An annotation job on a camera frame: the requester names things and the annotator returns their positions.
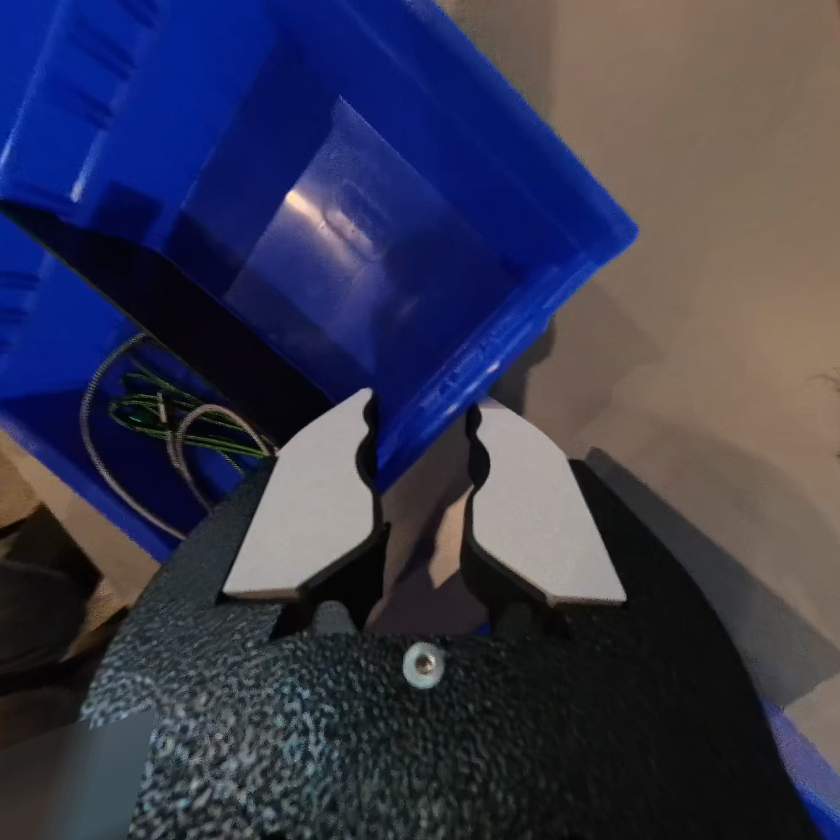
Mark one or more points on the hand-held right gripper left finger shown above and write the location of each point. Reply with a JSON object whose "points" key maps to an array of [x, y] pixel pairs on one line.
{"points": [[302, 518]]}

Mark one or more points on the black office chair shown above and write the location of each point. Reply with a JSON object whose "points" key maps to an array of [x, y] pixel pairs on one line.
{"points": [[39, 604]]}

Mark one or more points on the blue plastic bin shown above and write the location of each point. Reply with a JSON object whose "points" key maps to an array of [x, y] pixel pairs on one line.
{"points": [[46, 400], [814, 787], [407, 131]]}

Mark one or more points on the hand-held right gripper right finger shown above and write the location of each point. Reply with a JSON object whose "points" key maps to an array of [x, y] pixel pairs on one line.
{"points": [[544, 525]]}

